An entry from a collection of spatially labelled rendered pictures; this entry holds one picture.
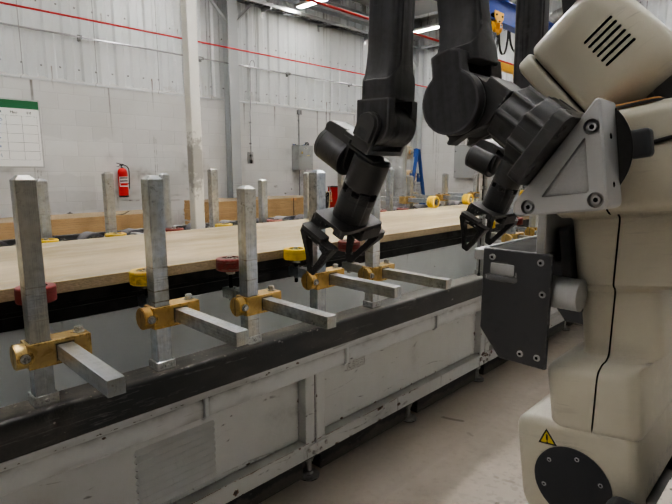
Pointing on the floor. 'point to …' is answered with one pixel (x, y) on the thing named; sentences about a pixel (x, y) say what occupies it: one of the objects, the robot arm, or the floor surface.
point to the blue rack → (419, 169)
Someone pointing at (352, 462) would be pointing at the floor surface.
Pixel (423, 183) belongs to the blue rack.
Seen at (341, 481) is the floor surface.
